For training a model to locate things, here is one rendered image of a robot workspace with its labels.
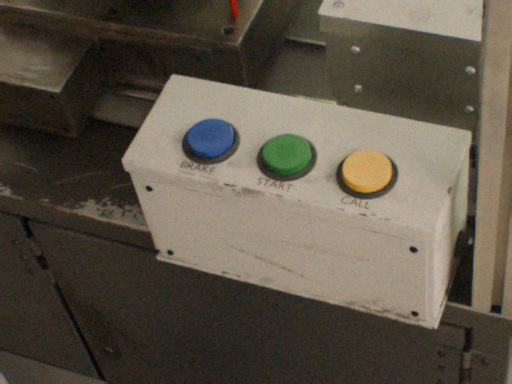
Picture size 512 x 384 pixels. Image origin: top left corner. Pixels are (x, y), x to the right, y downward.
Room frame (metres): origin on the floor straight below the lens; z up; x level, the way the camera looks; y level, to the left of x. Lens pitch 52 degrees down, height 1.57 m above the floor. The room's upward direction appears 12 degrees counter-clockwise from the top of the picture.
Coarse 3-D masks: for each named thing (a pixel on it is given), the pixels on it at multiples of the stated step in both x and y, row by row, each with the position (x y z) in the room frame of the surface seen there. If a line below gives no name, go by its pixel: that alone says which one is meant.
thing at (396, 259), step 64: (256, 128) 0.63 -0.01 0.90; (320, 128) 0.62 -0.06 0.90; (384, 128) 0.60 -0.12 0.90; (448, 128) 0.59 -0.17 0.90; (192, 192) 0.60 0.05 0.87; (256, 192) 0.56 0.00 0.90; (320, 192) 0.55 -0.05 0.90; (448, 192) 0.52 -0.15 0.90; (192, 256) 0.61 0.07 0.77; (256, 256) 0.57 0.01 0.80; (320, 256) 0.54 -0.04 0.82; (384, 256) 0.51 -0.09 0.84; (448, 256) 0.52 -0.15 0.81
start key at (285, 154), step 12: (276, 144) 0.60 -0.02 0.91; (288, 144) 0.60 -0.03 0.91; (300, 144) 0.59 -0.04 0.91; (264, 156) 0.59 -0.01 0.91; (276, 156) 0.59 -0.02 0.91; (288, 156) 0.58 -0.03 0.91; (300, 156) 0.58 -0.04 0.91; (276, 168) 0.57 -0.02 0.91; (288, 168) 0.57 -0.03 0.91; (300, 168) 0.57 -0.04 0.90
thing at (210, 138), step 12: (204, 120) 0.64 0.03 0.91; (216, 120) 0.64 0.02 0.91; (192, 132) 0.63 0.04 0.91; (204, 132) 0.63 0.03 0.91; (216, 132) 0.63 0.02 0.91; (228, 132) 0.62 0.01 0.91; (192, 144) 0.62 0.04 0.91; (204, 144) 0.62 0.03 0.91; (216, 144) 0.61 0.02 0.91; (228, 144) 0.61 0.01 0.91; (204, 156) 0.61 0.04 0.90; (216, 156) 0.61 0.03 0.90
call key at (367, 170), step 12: (348, 156) 0.57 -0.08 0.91; (360, 156) 0.57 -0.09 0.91; (372, 156) 0.56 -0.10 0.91; (384, 156) 0.56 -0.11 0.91; (348, 168) 0.56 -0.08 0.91; (360, 168) 0.55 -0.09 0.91; (372, 168) 0.55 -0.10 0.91; (384, 168) 0.55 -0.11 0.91; (348, 180) 0.55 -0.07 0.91; (360, 180) 0.54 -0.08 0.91; (372, 180) 0.54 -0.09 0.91; (384, 180) 0.54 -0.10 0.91
